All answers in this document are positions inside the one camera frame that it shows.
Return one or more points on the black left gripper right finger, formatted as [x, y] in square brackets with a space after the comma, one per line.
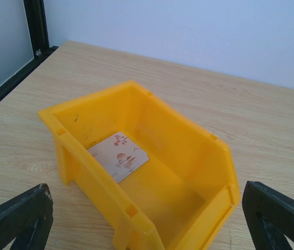
[269, 215]

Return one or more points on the black aluminium frame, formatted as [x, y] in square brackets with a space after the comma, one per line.
[24, 43]

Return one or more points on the white card with blossom print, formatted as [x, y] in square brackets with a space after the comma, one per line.
[119, 155]

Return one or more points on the small yellow plastic bin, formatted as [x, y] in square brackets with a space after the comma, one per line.
[179, 199]

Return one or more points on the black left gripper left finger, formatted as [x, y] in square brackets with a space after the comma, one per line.
[26, 219]

